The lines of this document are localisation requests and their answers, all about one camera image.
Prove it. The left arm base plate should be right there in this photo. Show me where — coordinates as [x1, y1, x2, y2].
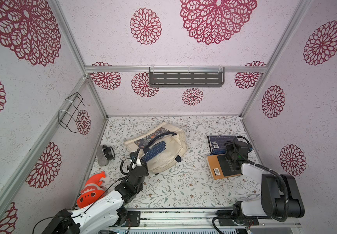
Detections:
[113, 210, 141, 227]

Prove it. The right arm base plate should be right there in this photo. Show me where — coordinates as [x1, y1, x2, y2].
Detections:
[215, 210, 259, 226]

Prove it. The blue book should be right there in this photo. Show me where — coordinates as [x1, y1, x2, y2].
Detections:
[207, 135, 253, 156]

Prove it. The cream canvas tote bag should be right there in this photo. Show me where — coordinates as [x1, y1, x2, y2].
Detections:
[124, 122, 188, 174]

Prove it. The red toy figure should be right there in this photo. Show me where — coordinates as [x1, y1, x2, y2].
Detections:
[77, 171, 108, 208]

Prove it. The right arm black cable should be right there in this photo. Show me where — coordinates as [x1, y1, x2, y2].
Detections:
[211, 136, 289, 234]

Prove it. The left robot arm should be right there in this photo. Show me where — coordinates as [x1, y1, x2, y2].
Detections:
[42, 150, 149, 234]

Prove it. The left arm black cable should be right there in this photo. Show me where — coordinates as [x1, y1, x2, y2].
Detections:
[32, 175, 125, 234]

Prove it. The aluminium rail frame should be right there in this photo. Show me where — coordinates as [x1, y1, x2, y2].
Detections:
[126, 207, 302, 234]

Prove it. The grey slotted wall shelf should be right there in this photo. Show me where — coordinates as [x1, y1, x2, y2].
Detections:
[148, 67, 225, 88]

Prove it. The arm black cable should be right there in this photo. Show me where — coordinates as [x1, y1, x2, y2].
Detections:
[211, 136, 289, 234]
[32, 175, 125, 234]

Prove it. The black wire wall rack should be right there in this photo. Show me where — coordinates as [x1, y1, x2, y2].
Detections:
[57, 92, 90, 133]

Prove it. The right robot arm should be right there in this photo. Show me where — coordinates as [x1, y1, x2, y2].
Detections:
[225, 136, 305, 222]

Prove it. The stack of blue books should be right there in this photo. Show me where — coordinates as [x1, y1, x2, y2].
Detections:
[142, 141, 166, 162]

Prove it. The black orange spine book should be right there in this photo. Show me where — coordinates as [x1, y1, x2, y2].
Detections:
[206, 154, 242, 180]

